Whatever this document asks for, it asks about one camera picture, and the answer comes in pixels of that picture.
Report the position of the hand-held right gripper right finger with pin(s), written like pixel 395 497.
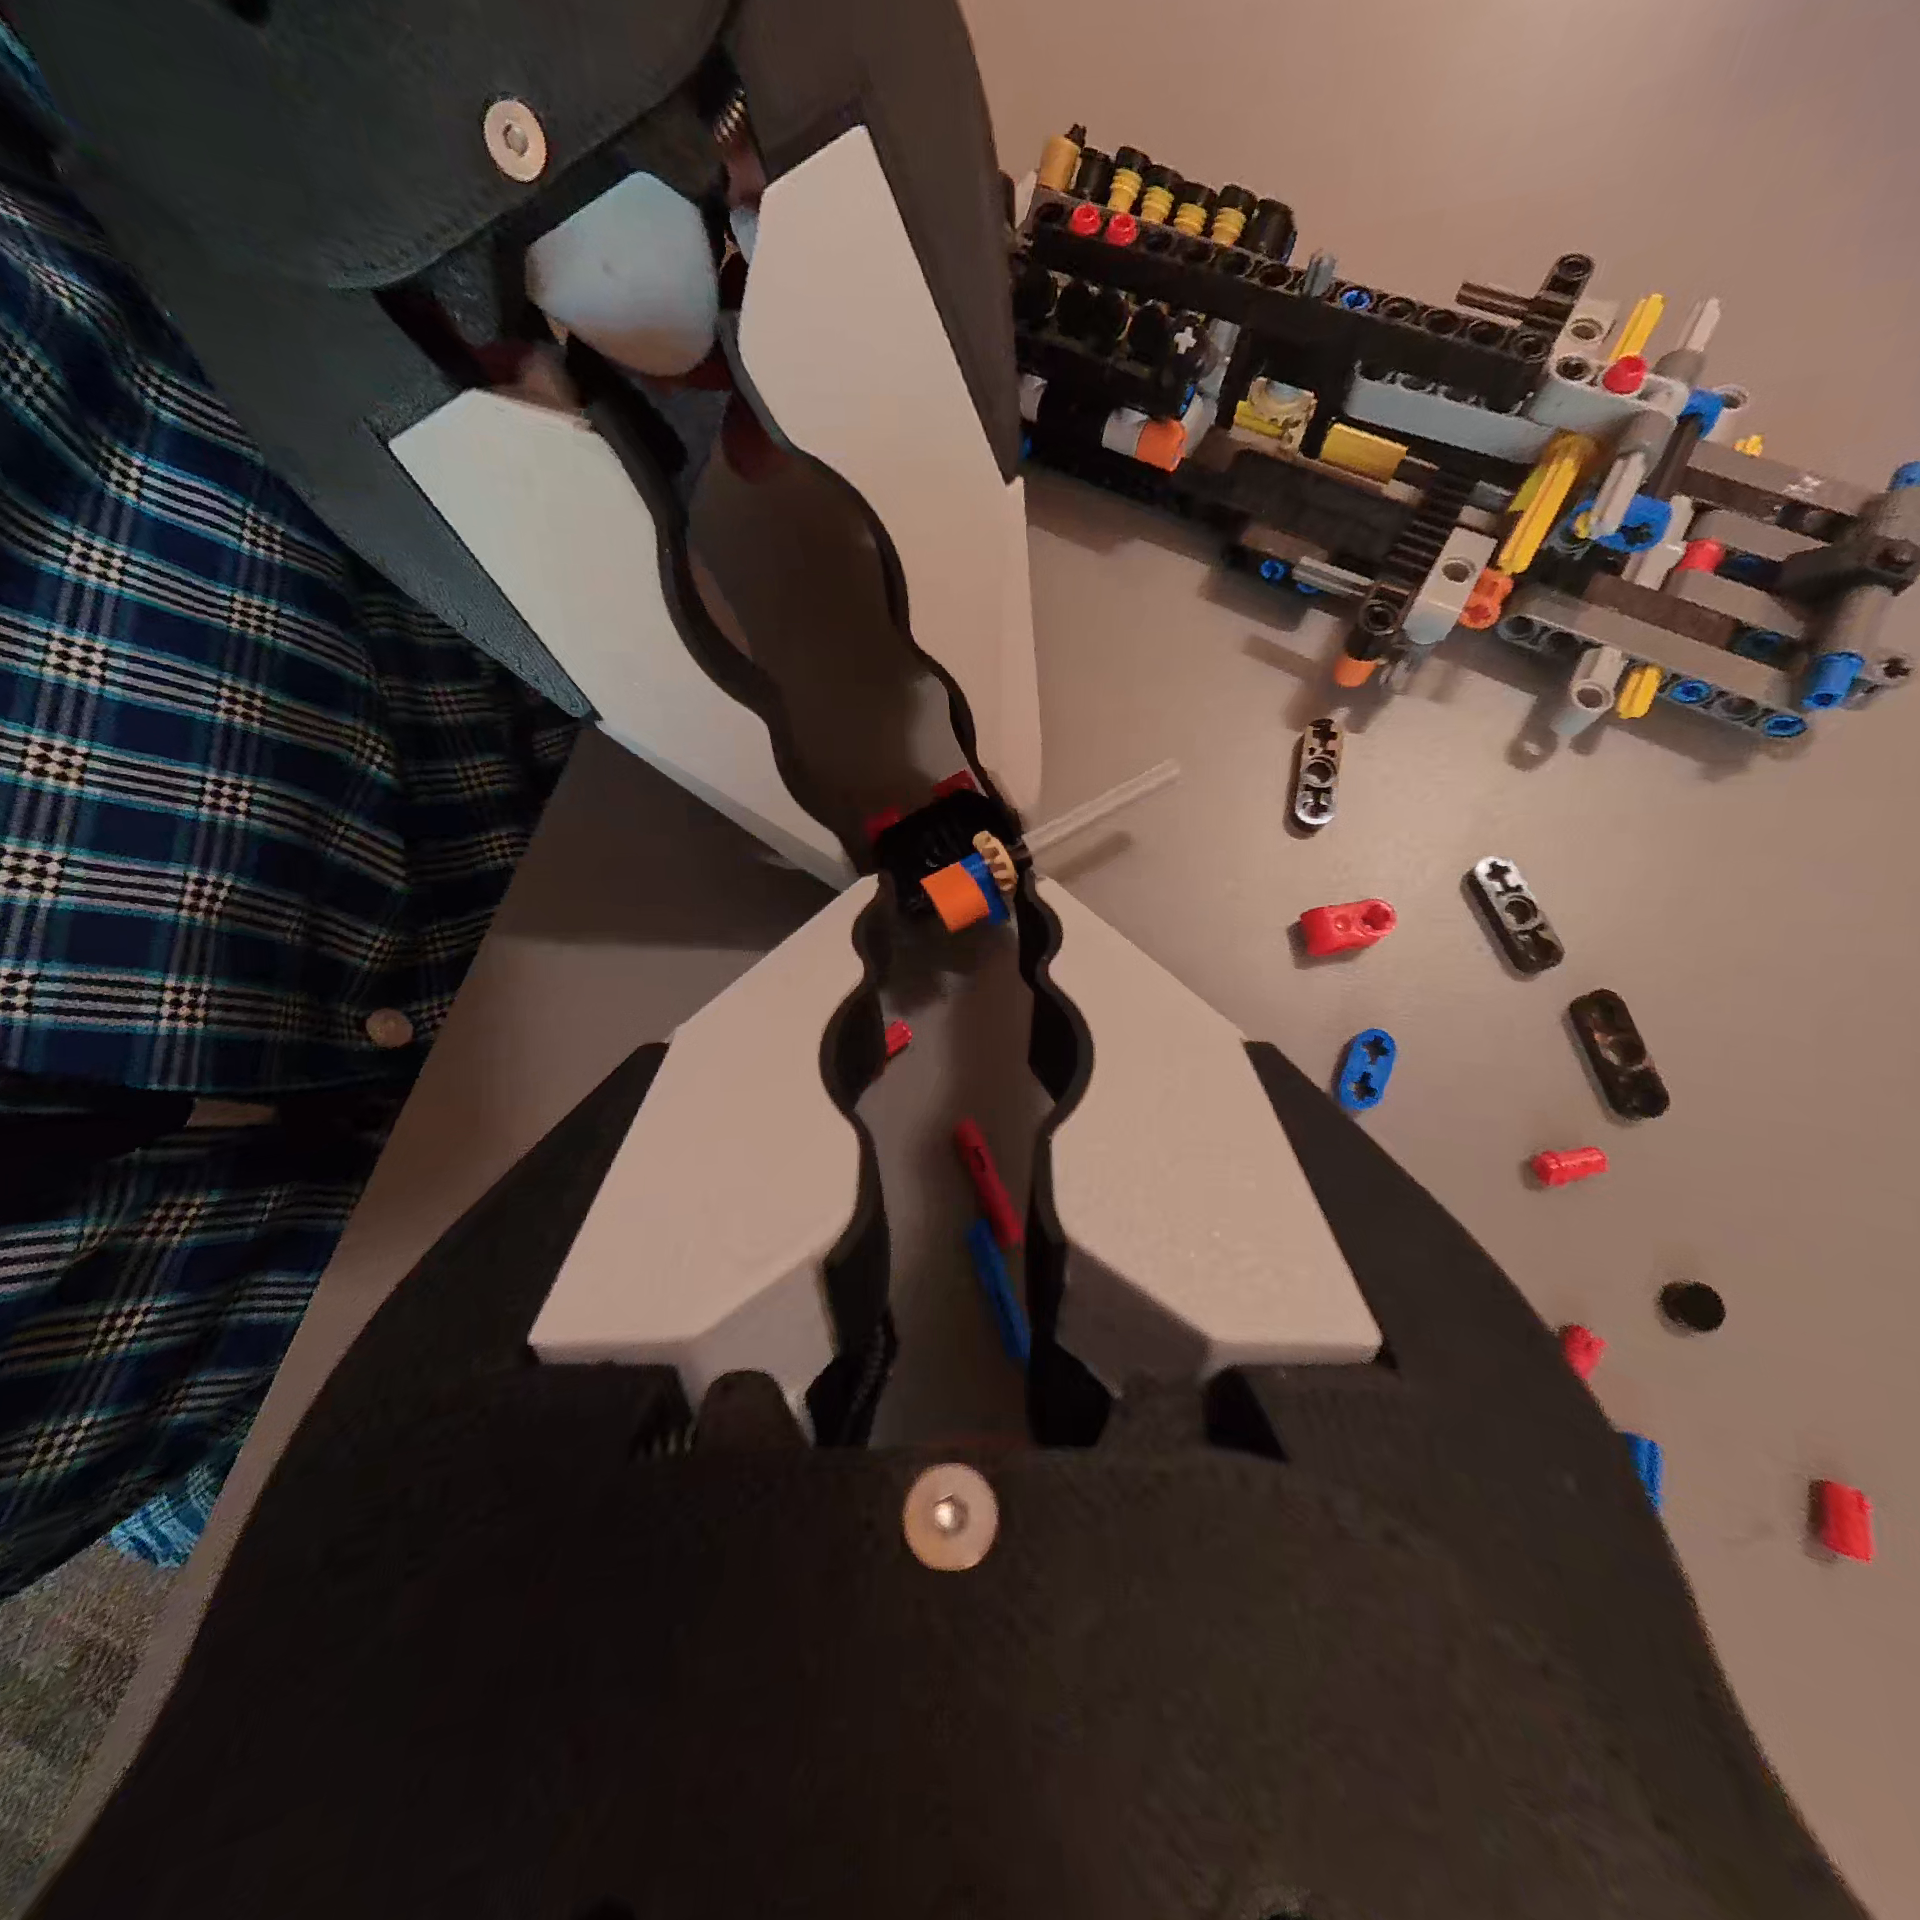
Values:
pixel 1184 1186

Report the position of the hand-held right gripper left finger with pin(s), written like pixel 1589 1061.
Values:
pixel 705 1171

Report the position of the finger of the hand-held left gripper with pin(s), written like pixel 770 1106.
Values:
pixel 570 601
pixel 900 377

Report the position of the small black orange lego subassembly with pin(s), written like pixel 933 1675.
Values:
pixel 953 879

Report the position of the lego vehicle chassis model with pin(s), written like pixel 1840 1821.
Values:
pixel 1348 300

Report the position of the red lego axle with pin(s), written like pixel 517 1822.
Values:
pixel 989 1186

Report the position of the blue lego axle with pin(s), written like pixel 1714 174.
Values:
pixel 996 1291

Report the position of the blue small lego liftarm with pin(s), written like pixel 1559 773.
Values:
pixel 1364 1067

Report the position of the red lego pin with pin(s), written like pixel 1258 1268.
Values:
pixel 1569 1166
pixel 1579 1349

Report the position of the black thin lego liftarm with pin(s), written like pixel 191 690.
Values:
pixel 1316 773
pixel 1616 1053
pixel 1515 914

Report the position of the black round lego piece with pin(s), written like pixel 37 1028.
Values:
pixel 1690 1306

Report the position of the blue lego pin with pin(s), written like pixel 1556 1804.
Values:
pixel 1643 1471

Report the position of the red lego bush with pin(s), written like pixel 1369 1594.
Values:
pixel 1840 1518

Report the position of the blue plaid shirt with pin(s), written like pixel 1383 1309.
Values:
pixel 180 751

